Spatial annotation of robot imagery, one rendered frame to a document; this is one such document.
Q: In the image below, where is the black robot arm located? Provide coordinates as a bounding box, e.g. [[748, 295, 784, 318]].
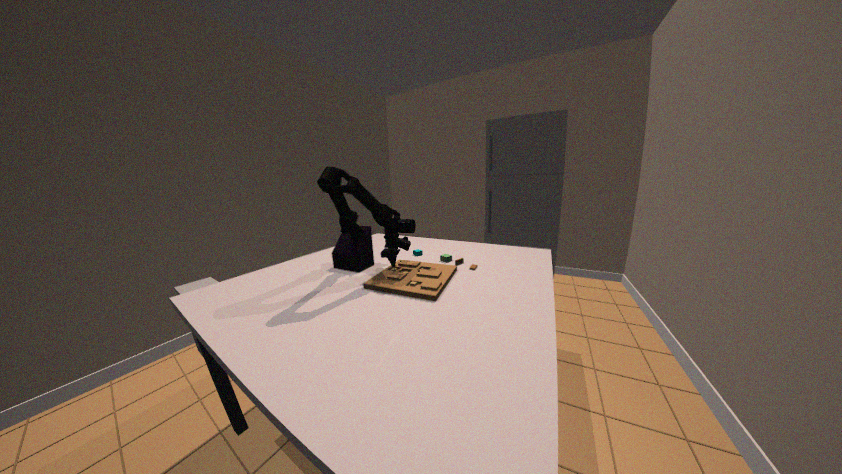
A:
[[317, 167, 416, 251]]

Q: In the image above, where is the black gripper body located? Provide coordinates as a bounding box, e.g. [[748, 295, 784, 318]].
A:
[[381, 232, 399, 258]]

